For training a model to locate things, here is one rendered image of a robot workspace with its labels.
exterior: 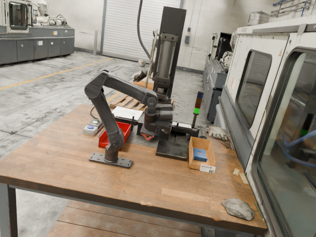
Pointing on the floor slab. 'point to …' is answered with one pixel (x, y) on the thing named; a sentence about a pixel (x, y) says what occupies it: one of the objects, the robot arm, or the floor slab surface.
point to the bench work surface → (122, 187)
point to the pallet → (130, 104)
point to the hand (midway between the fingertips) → (148, 136)
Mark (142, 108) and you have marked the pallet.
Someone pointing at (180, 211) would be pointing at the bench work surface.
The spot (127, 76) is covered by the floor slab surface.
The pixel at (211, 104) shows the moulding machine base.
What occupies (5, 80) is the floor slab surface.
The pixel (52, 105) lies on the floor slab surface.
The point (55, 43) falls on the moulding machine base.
